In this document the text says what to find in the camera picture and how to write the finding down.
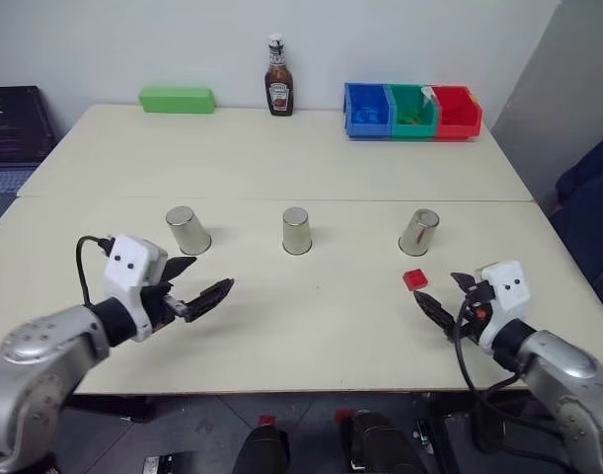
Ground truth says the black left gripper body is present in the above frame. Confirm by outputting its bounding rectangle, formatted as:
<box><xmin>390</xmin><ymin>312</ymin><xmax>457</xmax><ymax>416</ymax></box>
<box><xmin>140</xmin><ymin>280</ymin><xmax>191</xmax><ymax>334</ymax></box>

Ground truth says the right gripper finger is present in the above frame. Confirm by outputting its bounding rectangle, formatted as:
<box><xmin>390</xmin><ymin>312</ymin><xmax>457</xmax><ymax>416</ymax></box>
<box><xmin>412</xmin><ymin>289</ymin><xmax>457</xmax><ymax>343</ymax></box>
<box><xmin>449</xmin><ymin>271</ymin><xmax>479</xmax><ymax>297</ymax></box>

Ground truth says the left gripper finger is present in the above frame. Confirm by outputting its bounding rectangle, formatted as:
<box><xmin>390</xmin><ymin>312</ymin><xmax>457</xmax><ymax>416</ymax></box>
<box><xmin>157</xmin><ymin>255</ymin><xmax>198</xmax><ymax>287</ymax></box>
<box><xmin>185</xmin><ymin>277</ymin><xmax>236</xmax><ymax>323</ymax></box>

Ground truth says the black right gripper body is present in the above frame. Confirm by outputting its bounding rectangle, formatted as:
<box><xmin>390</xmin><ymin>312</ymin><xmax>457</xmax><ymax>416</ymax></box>
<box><xmin>452</xmin><ymin>279</ymin><xmax>495</xmax><ymax>346</ymax></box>

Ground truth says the upturned metal cup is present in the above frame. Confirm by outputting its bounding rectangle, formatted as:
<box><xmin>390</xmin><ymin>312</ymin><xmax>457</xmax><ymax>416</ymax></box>
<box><xmin>165</xmin><ymin>205</ymin><xmax>213</xmax><ymax>257</ymax></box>
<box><xmin>398</xmin><ymin>207</ymin><xmax>440</xmax><ymax>258</ymax></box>
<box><xmin>281</xmin><ymin>206</ymin><xmax>315</xmax><ymax>256</ymax></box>

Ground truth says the small red square block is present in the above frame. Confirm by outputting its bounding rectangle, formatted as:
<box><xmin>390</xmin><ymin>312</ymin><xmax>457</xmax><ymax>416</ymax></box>
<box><xmin>402</xmin><ymin>268</ymin><xmax>429</xmax><ymax>294</ymax></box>

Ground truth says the dark rounded shape red tab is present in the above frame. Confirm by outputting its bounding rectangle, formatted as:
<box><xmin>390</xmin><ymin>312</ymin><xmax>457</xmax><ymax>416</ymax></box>
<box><xmin>237</xmin><ymin>415</ymin><xmax>291</xmax><ymax>474</ymax></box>
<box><xmin>334</xmin><ymin>408</ymin><xmax>433</xmax><ymax>474</ymax></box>

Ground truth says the dark blue chair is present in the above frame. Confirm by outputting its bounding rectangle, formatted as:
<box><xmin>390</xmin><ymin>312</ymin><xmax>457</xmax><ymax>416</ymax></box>
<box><xmin>549</xmin><ymin>125</ymin><xmax>603</xmax><ymax>310</ymax></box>

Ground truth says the green plastic storage bin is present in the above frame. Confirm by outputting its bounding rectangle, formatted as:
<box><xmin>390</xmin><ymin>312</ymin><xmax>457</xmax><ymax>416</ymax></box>
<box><xmin>386</xmin><ymin>83</ymin><xmax>441</xmax><ymax>141</ymax></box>

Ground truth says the red plastic storage bin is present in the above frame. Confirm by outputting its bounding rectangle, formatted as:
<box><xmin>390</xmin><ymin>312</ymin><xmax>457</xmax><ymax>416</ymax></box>
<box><xmin>431</xmin><ymin>85</ymin><xmax>484</xmax><ymax>142</ymax></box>

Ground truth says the green rectangular box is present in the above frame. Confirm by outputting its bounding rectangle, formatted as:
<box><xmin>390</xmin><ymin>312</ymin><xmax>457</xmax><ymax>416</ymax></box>
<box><xmin>137</xmin><ymin>86</ymin><xmax>218</xmax><ymax>116</ymax></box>

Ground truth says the blue plastic storage bin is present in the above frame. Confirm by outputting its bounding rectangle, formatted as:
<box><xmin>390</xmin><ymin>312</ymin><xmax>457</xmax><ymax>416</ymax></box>
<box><xmin>342</xmin><ymin>81</ymin><xmax>395</xmax><ymax>141</ymax></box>

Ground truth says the ketchup bottle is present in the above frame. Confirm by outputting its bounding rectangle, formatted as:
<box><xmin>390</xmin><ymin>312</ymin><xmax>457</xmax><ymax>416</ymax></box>
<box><xmin>264</xmin><ymin>33</ymin><xmax>296</xmax><ymax>119</ymax></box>

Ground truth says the dark laptop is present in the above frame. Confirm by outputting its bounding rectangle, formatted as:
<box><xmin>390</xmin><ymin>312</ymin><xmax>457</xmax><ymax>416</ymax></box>
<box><xmin>0</xmin><ymin>86</ymin><xmax>61</xmax><ymax>224</ymax></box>

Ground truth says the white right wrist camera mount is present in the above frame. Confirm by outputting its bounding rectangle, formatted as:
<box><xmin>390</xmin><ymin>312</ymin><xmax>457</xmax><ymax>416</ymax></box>
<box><xmin>475</xmin><ymin>260</ymin><xmax>532</xmax><ymax>355</ymax></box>

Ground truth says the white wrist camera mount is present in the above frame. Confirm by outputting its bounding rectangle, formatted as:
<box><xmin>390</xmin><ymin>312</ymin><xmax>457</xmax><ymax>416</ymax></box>
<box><xmin>475</xmin><ymin>260</ymin><xmax>532</xmax><ymax>355</ymax></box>
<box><xmin>103</xmin><ymin>235</ymin><xmax>170</xmax><ymax>344</ymax></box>

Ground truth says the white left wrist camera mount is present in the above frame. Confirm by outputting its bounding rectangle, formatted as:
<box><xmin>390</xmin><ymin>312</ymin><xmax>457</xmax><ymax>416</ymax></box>
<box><xmin>103</xmin><ymin>235</ymin><xmax>170</xmax><ymax>344</ymax></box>

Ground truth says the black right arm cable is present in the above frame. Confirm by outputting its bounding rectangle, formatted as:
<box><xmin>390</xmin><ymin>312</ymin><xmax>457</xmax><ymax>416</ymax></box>
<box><xmin>453</xmin><ymin>295</ymin><xmax>529</xmax><ymax>402</ymax></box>

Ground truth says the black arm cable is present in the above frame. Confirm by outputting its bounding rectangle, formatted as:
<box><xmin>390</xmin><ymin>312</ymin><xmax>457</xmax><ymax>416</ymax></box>
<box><xmin>453</xmin><ymin>295</ymin><xmax>529</xmax><ymax>402</ymax></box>
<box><xmin>74</xmin><ymin>235</ymin><xmax>116</xmax><ymax>308</ymax></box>

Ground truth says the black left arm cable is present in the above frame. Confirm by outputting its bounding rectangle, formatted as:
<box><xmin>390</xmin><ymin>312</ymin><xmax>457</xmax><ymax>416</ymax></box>
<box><xmin>74</xmin><ymin>235</ymin><xmax>116</xmax><ymax>308</ymax></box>

